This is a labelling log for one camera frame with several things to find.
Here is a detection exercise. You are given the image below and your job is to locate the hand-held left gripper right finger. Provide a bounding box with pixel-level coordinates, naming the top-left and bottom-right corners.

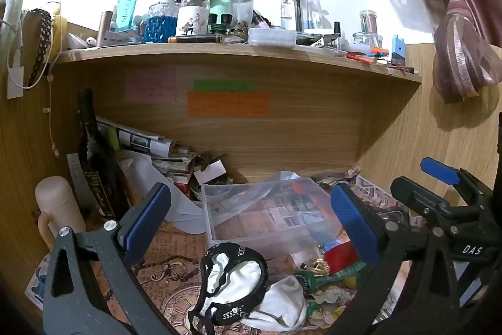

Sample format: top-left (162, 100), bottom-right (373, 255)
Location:
top-left (325, 183), bottom-right (460, 335)

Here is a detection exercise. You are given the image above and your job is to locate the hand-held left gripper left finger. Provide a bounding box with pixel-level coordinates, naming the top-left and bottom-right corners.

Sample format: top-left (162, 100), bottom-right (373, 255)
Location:
top-left (42, 183), bottom-right (172, 335)

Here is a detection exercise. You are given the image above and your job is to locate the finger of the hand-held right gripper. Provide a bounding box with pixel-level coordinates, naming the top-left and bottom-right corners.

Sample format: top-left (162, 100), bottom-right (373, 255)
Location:
top-left (420, 157), bottom-right (472, 186)
top-left (390, 176), bottom-right (452, 221)

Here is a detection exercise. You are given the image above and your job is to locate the black-trimmed white underwear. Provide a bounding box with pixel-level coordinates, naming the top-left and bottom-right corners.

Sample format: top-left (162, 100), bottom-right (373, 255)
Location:
top-left (187, 242), bottom-right (269, 335)

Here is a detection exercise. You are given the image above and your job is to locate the red plastic object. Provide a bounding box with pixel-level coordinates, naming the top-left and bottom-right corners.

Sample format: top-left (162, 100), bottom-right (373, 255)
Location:
top-left (325, 242), bottom-right (360, 275)

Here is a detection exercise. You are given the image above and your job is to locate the gold trinket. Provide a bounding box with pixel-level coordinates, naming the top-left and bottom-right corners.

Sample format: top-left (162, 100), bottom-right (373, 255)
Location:
top-left (309, 257), bottom-right (331, 276)

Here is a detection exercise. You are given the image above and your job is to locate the pile of paper clutter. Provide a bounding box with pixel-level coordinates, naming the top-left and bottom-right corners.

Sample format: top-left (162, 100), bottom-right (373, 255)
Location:
top-left (151, 147), bottom-right (229, 202)

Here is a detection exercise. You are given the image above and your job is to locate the green toy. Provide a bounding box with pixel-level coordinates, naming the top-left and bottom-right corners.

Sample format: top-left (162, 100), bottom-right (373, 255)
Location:
top-left (293, 260), bottom-right (362, 294)

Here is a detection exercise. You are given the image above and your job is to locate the vintage print table mat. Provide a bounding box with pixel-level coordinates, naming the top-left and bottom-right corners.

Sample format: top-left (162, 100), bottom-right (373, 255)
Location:
top-left (90, 172), bottom-right (409, 335)

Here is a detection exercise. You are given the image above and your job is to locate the dark wine bottle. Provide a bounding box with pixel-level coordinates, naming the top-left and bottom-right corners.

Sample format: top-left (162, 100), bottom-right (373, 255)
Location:
top-left (77, 89), bottom-right (127, 220)

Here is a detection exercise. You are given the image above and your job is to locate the metal ruler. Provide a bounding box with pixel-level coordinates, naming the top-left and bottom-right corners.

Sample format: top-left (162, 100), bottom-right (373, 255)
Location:
top-left (66, 152), bottom-right (93, 211)

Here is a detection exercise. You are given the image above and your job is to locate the rolled newspaper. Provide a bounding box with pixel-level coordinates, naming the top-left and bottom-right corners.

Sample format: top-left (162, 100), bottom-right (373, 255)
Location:
top-left (95, 116), bottom-right (178, 160)

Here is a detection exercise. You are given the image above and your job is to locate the floral cloth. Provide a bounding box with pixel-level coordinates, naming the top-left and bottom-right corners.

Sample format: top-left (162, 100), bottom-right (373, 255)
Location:
top-left (308, 286), bottom-right (355, 326)

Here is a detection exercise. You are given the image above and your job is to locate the clear plastic box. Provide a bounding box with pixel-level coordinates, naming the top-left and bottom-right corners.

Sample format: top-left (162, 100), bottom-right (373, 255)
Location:
top-left (201, 178), bottom-right (343, 246)

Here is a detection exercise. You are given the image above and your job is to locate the cream mug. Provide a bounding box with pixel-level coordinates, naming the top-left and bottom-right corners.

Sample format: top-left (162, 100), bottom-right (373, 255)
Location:
top-left (35, 176), bottom-right (86, 251)

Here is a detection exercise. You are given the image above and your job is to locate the white cloth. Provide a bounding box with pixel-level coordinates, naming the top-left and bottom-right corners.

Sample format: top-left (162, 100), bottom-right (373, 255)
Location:
top-left (242, 274), bottom-right (307, 332)

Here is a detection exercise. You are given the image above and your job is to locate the wooden shelf unit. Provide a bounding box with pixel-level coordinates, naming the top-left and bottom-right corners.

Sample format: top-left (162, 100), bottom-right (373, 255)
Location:
top-left (0, 15), bottom-right (502, 257)

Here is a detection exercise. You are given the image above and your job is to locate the blue pencil sharpener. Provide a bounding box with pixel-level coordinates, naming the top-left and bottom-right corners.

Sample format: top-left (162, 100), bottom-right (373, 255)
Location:
top-left (391, 35), bottom-right (406, 66)

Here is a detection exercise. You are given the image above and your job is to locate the blue cartoon paper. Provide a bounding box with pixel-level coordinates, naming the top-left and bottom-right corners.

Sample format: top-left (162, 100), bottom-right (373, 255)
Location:
top-left (24, 252), bottom-right (52, 310)

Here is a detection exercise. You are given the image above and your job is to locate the pink sticky note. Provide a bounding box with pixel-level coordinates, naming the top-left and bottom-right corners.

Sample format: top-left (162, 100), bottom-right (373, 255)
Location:
top-left (125, 67), bottom-right (178, 103)

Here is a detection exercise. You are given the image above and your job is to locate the orange sticky note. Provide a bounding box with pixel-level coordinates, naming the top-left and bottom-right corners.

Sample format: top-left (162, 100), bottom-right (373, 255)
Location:
top-left (187, 92), bottom-right (270, 119)

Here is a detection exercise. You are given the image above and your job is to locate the green sticky note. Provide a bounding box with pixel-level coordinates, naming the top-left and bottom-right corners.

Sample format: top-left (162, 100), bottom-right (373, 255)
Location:
top-left (192, 79), bottom-right (252, 93)

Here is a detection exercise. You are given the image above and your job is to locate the pink curtain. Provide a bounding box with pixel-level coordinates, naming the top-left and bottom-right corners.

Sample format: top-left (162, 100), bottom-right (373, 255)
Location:
top-left (356, 0), bottom-right (502, 105)

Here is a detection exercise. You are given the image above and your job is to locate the brown pen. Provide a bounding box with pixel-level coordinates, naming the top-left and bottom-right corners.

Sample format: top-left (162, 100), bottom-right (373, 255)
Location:
top-left (168, 35), bottom-right (223, 44)

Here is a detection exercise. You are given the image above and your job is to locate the white charger plug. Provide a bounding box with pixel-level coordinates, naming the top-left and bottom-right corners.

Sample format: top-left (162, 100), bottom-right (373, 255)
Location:
top-left (7, 66), bottom-right (24, 99)

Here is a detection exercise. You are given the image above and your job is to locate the brown cardboard tube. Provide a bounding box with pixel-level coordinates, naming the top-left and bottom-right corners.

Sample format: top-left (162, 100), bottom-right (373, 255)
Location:
top-left (97, 11), bottom-right (115, 47)

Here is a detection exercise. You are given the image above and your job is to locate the faceted glass bottle blue liquid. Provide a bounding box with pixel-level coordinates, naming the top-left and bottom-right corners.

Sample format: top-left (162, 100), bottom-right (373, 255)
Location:
top-left (145, 0), bottom-right (180, 44)

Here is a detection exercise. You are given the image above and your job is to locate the black lace headband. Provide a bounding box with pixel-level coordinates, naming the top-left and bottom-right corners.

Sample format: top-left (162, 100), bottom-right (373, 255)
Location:
top-left (23, 8), bottom-right (53, 89)

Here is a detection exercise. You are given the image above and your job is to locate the yellow round object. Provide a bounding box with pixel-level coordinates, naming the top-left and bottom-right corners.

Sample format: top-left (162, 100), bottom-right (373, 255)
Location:
top-left (50, 6), bottom-right (68, 54)

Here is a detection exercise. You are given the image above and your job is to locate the clear plastic case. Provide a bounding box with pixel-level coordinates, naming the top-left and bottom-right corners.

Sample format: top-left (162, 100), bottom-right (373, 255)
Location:
top-left (248, 28), bottom-right (297, 47)

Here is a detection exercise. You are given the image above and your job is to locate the clear acrylic organizer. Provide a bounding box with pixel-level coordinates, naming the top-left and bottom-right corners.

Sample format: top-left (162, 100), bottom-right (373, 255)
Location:
top-left (280, 0), bottom-right (323, 34)

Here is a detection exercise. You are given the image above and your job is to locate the mint green bottle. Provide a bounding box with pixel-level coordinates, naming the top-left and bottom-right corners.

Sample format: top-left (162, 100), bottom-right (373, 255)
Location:
top-left (209, 0), bottom-right (233, 34)

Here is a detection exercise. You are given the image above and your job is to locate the clear glass jar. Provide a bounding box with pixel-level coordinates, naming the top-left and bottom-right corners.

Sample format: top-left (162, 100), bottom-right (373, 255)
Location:
top-left (231, 0), bottom-right (254, 30)

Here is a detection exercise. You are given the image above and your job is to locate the white fluffy item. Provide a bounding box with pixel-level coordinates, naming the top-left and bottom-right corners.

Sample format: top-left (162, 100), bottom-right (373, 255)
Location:
top-left (0, 0), bottom-right (25, 43)

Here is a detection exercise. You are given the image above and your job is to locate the white cable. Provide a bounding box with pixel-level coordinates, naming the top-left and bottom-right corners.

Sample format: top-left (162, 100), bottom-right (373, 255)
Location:
top-left (8, 1), bottom-right (62, 158)

